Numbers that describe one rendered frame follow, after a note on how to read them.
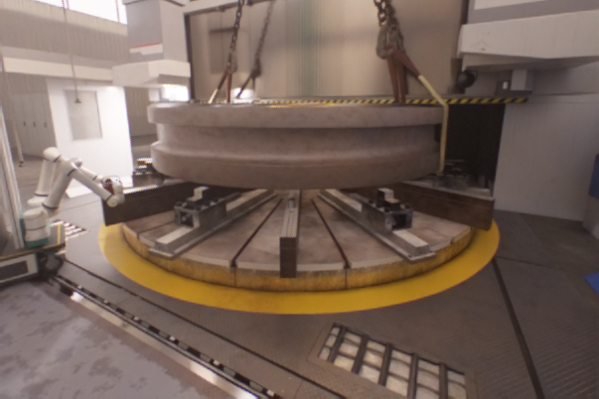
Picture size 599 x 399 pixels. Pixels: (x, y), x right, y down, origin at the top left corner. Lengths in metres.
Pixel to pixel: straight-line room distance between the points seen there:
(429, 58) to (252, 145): 3.63
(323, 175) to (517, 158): 3.65
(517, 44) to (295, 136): 2.41
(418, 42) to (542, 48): 2.35
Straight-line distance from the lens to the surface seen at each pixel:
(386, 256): 2.92
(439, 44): 5.55
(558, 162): 5.82
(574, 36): 3.76
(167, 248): 3.00
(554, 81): 4.71
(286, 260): 2.43
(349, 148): 3.11
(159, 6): 6.79
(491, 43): 3.63
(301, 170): 2.88
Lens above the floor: 1.73
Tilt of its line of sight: 11 degrees down
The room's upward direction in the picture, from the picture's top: straight up
